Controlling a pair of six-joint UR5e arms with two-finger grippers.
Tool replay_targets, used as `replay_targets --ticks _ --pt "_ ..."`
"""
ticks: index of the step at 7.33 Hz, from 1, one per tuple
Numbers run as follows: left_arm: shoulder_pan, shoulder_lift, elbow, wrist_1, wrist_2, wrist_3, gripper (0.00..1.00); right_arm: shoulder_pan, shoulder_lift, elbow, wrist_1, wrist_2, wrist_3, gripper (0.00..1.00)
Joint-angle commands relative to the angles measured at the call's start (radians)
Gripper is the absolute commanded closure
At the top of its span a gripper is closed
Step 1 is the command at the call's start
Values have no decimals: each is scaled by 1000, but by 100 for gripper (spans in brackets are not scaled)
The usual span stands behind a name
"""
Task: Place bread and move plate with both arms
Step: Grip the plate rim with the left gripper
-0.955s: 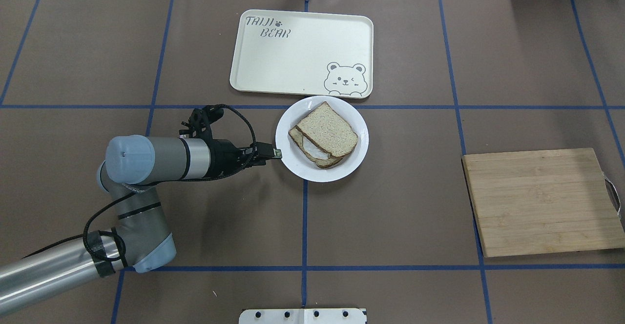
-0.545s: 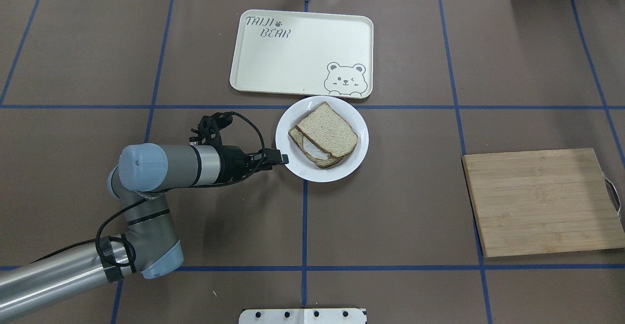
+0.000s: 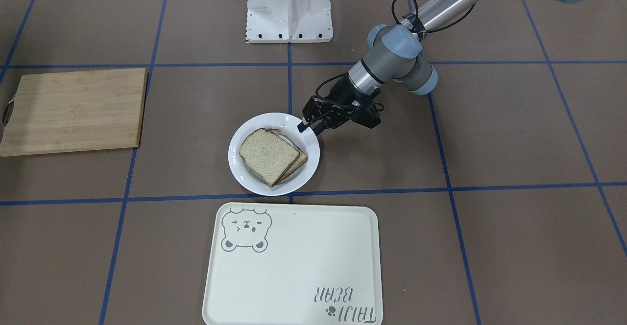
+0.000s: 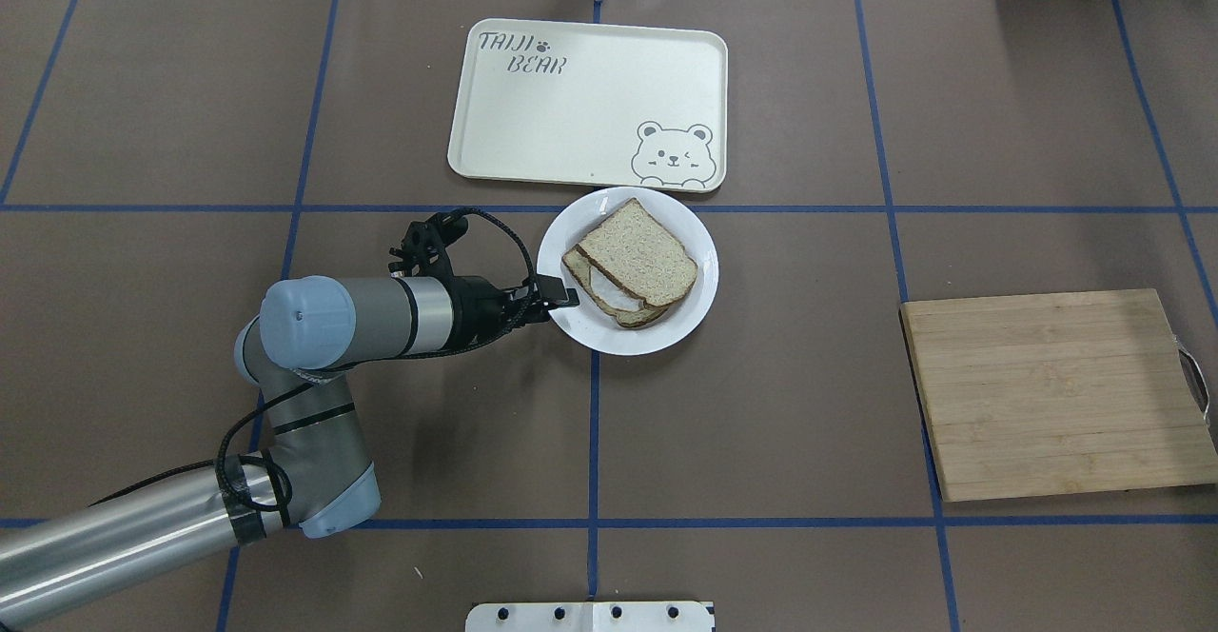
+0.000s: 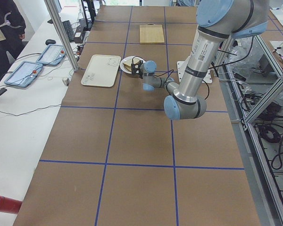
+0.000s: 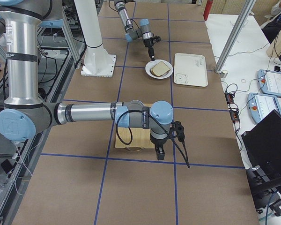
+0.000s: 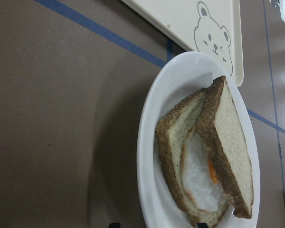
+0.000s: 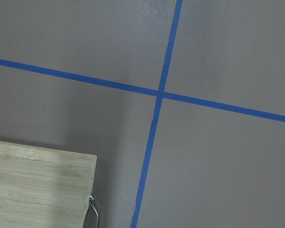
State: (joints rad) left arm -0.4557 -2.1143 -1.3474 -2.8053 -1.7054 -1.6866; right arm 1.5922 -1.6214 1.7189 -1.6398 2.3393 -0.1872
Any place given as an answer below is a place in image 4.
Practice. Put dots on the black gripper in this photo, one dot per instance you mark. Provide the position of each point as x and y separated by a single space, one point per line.
473 311

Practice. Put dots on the white round plate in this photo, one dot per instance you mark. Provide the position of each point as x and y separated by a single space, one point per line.
586 323

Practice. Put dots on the white bread slice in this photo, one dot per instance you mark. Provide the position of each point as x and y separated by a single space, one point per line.
641 255

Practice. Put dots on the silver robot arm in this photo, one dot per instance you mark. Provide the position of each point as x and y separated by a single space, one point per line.
298 459

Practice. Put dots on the toast with fried egg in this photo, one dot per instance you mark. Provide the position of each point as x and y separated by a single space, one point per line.
626 311

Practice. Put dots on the cream plastic tray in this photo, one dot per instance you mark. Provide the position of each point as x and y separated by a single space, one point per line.
575 103

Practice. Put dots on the wooden cutting board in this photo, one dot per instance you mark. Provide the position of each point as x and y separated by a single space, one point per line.
1051 394

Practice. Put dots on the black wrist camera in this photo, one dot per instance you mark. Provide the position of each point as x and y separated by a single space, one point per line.
423 249

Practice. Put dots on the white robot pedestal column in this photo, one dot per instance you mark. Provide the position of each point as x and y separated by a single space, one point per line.
593 616

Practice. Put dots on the metal cutting board handle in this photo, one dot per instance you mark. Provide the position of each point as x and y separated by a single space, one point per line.
1195 377

